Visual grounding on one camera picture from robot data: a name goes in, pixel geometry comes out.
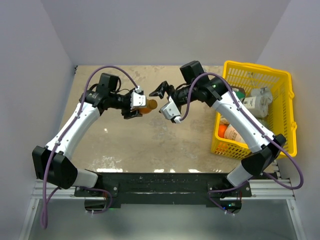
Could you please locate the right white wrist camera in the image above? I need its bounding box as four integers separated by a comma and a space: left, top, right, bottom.
159, 96, 182, 124

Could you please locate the small labelled bottle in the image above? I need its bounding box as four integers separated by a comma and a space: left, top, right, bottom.
219, 117, 230, 125

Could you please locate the green round sponge ball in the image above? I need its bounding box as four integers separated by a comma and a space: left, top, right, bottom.
257, 118, 270, 129

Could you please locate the brown bottle cap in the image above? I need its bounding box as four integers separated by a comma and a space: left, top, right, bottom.
148, 99, 158, 110

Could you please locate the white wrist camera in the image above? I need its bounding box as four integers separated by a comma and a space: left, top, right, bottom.
159, 96, 182, 124
130, 85, 147, 110

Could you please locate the pink toilet paper roll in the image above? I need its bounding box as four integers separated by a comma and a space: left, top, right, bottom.
224, 124, 246, 144

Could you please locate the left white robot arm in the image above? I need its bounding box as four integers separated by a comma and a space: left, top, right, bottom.
32, 73, 147, 196

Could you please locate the aluminium rail frame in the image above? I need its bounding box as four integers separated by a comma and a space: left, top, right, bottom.
18, 159, 307, 240

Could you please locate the orange ball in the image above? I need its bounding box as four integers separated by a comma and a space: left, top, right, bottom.
218, 124, 228, 138

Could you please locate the orange juice bottle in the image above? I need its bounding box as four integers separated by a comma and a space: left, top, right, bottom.
138, 99, 153, 115

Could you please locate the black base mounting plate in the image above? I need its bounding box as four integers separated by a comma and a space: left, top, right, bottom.
74, 172, 252, 210

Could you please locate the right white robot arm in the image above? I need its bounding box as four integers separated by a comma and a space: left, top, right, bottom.
150, 60, 286, 197

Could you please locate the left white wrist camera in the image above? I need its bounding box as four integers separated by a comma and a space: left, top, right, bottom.
130, 85, 147, 110

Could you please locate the yellow plastic basket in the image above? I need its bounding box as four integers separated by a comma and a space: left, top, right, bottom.
211, 60, 298, 160

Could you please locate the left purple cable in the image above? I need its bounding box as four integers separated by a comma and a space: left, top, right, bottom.
40, 65, 142, 230

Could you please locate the white labelled jar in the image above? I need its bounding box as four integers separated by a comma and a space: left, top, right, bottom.
242, 96, 269, 118

